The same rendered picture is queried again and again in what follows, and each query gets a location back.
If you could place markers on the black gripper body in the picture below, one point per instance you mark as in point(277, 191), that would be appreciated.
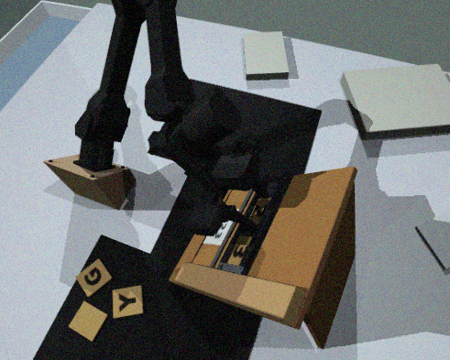
point(207, 219)

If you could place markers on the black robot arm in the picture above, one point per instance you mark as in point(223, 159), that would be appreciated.
point(169, 97)

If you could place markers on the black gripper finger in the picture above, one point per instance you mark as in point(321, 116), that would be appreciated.
point(235, 216)
point(259, 186)

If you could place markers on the white paper ticket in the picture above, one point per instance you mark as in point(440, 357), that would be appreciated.
point(220, 236)

